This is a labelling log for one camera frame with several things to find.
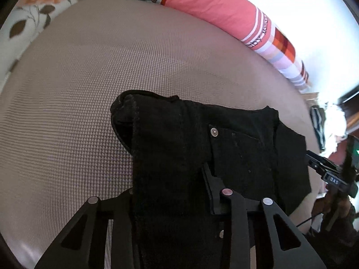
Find dark striped cloth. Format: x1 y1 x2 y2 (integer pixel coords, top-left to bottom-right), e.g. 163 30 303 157
310 105 327 150

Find person's right hand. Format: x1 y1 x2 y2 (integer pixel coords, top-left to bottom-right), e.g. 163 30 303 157
313 192 357 232

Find black cable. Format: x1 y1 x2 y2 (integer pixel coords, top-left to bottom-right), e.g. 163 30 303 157
296 214 323 228

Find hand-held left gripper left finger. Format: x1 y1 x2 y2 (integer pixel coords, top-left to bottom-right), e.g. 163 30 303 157
34 189 135 269

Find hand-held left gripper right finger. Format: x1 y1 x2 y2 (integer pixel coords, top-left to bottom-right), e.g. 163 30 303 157
202 164 327 269

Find bed with beige cover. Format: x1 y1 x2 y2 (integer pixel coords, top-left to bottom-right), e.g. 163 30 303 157
0 0 323 269

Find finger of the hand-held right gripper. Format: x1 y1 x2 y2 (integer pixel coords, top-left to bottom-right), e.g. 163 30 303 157
305 150 341 176

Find floral print pillow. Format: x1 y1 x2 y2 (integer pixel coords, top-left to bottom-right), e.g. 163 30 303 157
0 0 79 76

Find pink plaid pillow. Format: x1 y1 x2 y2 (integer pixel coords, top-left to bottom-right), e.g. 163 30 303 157
102 0 312 91

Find black pants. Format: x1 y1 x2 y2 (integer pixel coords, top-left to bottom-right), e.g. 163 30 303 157
110 90 313 269

